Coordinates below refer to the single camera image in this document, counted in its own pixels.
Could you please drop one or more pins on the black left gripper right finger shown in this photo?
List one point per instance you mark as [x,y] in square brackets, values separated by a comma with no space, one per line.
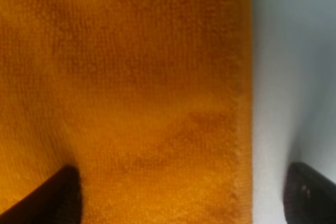
[308,197]

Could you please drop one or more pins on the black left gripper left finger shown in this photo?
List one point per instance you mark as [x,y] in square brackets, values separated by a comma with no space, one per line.
[57,200]

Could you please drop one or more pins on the orange microfiber towel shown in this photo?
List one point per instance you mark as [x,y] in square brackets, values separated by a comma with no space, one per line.
[149,99]

